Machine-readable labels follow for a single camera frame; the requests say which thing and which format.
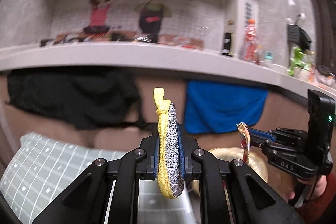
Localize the yellow silver scouring pad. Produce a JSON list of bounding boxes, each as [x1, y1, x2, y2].
[[153, 88, 184, 199]]

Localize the gold foil wrapper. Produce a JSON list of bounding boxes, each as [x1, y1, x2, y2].
[[236, 122, 251, 165]]

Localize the yellow trash bag bin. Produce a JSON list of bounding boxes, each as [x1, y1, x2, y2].
[[209, 147, 268, 182]]

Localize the right hand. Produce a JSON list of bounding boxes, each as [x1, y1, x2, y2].
[[285, 175, 327, 201]]

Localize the blue microfiber towel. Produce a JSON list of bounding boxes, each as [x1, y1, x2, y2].
[[183, 80, 268, 134]]

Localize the glass bowl dark contents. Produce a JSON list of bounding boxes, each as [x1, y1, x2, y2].
[[315, 65, 335, 87]]

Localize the black hanging cloth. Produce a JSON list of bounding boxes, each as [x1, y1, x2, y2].
[[7, 67, 148, 130]]

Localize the green plastic bag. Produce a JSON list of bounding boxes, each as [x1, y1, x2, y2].
[[288, 46, 313, 77]]

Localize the small teal cap bottle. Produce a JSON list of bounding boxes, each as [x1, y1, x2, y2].
[[263, 51, 273, 68]]

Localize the green checked floor mat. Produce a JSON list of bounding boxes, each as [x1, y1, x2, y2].
[[1, 132, 196, 223]]

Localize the black box on counter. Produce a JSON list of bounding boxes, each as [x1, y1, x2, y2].
[[221, 32, 234, 57]]

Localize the orange cap plastic bottle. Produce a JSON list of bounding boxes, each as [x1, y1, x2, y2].
[[243, 19, 259, 64]]

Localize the black wall rack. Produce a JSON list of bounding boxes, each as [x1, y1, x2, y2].
[[287, 24, 312, 52]]

